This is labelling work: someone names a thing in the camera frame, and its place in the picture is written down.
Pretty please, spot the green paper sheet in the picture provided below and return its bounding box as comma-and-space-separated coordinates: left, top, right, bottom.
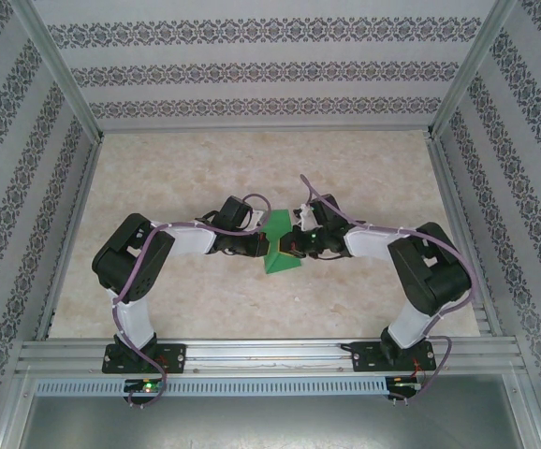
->
260, 209, 302, 277

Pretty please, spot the grey sheet metal panel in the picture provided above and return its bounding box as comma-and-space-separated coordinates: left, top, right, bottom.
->
15, 395, 529, 449

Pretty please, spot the small circuit board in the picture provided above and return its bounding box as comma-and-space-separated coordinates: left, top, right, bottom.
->
389, 376, 424, 392

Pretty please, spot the circuit board with green light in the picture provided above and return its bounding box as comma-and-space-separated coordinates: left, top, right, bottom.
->
124, 379, 165, 394

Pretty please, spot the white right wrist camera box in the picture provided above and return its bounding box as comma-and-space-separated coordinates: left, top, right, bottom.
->
297, 202, 314, 231

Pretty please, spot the aluminium rail below patterned wall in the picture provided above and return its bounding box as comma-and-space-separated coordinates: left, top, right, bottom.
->
96, 123, 435, 137

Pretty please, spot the long aluminium mounting rail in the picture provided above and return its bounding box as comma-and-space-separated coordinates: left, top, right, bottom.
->
15, 334, 527, 375

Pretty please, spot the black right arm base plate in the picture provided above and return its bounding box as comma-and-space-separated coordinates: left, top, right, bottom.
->
352, 340, 438, 374

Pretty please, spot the aluminium side rail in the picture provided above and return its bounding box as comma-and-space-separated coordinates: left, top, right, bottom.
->
34, 138, 106, 342
424, 135, 504, 338

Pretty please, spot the grey slotted cable duct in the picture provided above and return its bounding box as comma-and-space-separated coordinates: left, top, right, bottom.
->
34, 377, 388, 398

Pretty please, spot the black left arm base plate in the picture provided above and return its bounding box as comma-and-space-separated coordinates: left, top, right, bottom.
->
101, 342, 187, 375

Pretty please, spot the aluminium frame post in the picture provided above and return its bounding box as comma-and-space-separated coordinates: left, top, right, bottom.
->
10, 0, 103, 144
427, 0, 519, 141

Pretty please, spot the aluminium frame strut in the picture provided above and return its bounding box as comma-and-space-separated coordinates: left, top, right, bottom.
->
504, 371, 541, 449
0, 367, 37, 449

